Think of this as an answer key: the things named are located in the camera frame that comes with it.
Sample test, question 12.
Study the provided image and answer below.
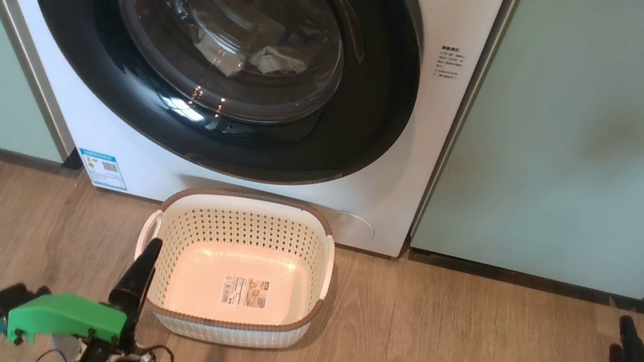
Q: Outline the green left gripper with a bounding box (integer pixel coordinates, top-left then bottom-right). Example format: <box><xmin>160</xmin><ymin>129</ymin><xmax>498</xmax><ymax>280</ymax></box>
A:
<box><xmin>4</xmin><ymin>218</ymin><xmax>164</xmax><ymax>362</ymax></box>

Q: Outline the washing machine glass door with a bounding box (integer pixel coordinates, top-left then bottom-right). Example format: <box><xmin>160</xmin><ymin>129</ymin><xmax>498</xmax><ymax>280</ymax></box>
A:
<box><xmin>0</xmin><ymin>0</ymin><xmax>432</xmax><ymax>204</ymax></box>

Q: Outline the cream yellow bear print garment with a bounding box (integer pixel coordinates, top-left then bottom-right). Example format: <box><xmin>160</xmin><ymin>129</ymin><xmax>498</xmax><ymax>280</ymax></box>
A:
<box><xmin>192</xmin><ymin>16</ymin><xmax>319</xmax><ymax>88</ymax></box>

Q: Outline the printed product label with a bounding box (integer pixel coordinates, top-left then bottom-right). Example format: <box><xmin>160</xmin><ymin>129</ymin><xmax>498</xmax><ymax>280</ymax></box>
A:
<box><xmin>220</xmin><ymin>274</ymin><xmax>270</xmax><ymax>310</ymax></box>

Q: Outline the white perforated basket brown rim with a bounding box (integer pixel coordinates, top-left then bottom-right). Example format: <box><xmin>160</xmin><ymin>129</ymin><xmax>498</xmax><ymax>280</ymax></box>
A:
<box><xmin>123</xmin><ymin>176</ymin><xmax>343</xmax><ymax>360</ymax></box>

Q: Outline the white front-load washing machine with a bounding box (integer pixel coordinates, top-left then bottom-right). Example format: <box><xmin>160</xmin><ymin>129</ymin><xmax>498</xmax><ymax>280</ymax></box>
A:
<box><xmin>0</xmin><ymin>0</ymin><xmax>509</xmax><ymax>268</ymax></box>

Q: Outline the blue energy label sticker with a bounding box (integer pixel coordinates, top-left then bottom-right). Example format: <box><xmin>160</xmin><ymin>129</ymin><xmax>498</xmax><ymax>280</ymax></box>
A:
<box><xmin>73</xmin><ymin>148</ymin><xmax>133</xmax><ymax>193</ymax></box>

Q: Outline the long dark baseboard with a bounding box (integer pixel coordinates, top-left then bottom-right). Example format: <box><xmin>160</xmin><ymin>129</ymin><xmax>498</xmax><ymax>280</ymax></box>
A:
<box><xmin>403</xmin><ymin>245</ymin><xmax>644</xmax><ymax>319</ymax></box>

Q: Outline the round white filter cover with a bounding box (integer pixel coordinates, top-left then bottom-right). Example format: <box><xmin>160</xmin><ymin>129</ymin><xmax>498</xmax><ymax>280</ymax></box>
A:
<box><xmin>314</xmin><ymin>206</ymin><xmax>379</xmax><ymax>244</ymax></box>

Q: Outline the wide pale green cabinet panel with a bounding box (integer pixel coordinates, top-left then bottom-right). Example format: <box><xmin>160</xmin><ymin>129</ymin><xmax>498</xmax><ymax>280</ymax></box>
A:
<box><xmin>408</xmin><ymin>0</ymin><xmax>644</xmax><ymax>300</ymax></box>

